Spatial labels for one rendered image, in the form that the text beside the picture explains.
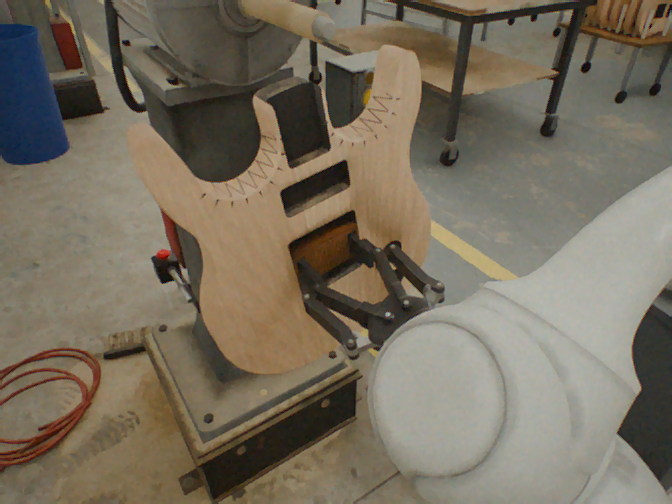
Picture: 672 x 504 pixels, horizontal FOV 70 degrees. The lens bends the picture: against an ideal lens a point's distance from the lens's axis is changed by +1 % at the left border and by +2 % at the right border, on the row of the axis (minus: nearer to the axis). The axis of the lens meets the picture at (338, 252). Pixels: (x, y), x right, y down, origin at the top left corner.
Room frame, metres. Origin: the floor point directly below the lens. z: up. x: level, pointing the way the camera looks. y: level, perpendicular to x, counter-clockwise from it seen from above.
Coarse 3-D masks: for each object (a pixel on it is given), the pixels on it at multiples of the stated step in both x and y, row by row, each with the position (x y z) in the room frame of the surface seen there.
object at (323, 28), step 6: (318, 18) 0.59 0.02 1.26; (324, 18) 0.59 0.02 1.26; (318, 24) 0.58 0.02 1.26; (324, 24) 0.58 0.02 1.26; (330, 24) 0.58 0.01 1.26; (312, 30) 0.59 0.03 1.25; (318, 30) 0.58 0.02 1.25; (324, 30) 0.58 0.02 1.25; (330, 30) 0.58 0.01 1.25; (318, 36) 0.58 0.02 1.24; (324, 36) 0.58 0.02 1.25; (330, 36) 0.58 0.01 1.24
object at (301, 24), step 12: (252, 0) 0.71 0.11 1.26; (264, 0) 0.69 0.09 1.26; (276, 0) 0.67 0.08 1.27; (252, 12) 0.71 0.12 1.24; (264, 12) 0.68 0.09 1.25; (276, 12) 0.65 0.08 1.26; (288, 12) 0.63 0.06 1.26; (300, 12) 0.61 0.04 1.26; (312, 12) 0.60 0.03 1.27; (276, 24) 0.66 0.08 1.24; (288, 24) 0.63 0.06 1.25; (300, 24) 0.60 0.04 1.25; (312, 24) 0.59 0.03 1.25; (312, 36) 0.59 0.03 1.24
